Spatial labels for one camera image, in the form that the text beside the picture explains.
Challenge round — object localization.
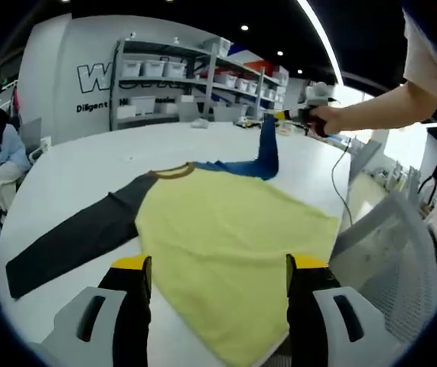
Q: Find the linear ceiling light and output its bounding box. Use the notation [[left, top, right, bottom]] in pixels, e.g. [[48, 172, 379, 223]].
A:
[[295, 0, 345, 88]]

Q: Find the grey metal shelving unit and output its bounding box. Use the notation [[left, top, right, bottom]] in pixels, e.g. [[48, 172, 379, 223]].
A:
[[109, 34, 291, 132]]

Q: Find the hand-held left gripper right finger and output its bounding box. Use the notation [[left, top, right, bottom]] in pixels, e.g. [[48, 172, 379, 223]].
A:
[[285, 252, 393, 367]]

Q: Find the grey mesh office chair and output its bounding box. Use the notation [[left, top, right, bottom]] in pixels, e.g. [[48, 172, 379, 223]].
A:
[[328, 190, 437, 347]]

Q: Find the small yellow black toy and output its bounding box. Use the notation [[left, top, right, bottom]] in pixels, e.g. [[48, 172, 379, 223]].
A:
[[234, 115, 260, 129]]

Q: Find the yellow blue grey garment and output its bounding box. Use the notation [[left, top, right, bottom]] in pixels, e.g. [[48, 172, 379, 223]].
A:
[[5, 113, 340, 367]]

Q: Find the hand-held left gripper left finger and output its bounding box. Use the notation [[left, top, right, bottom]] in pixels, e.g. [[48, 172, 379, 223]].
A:
[[30, 253, 153, 367]]

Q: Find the person's right hand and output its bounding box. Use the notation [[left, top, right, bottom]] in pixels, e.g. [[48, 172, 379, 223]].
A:
[[308, 105, 348, 138]]

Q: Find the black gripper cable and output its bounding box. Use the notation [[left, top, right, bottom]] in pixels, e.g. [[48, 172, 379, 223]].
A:
[[330, 135, 356, 227]]

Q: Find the row of white storage bins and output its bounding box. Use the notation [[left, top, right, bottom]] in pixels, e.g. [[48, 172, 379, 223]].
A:
[[120, 36, 289, 115]]

